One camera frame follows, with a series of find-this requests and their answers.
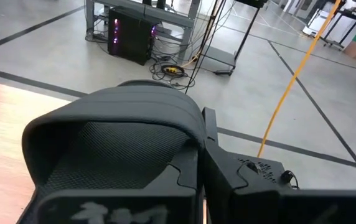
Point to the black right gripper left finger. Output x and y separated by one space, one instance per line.
184 193

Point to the yellow power strip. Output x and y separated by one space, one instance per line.
173 70

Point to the black rubber slide sandal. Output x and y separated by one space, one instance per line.
119 105

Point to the white floor appliance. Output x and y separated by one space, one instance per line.
313 26

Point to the black monitor stand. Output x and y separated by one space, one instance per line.
246 34

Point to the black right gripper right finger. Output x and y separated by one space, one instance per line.
224 193

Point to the black computer with purple lights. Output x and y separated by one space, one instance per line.
131 37

